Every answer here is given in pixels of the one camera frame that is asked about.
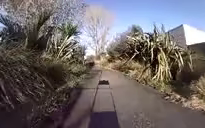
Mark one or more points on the bare pale tree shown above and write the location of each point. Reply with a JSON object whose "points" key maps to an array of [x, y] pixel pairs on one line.
{"points": [[97, 30]]}

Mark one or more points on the grey asphalt path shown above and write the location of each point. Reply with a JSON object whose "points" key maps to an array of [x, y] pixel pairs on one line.
{"points": [[136, 100]]}

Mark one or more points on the row of flax bushes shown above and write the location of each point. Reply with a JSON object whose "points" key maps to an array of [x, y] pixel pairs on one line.
{"points": [[156, 56], [26, 63]]}

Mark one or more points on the leaf-strewn mulch strip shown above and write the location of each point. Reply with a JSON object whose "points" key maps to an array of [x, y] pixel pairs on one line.
{"points": [[186, 96]]}

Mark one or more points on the white building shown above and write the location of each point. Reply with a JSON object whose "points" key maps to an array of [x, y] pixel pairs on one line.
{"points": [[190, 35]]}

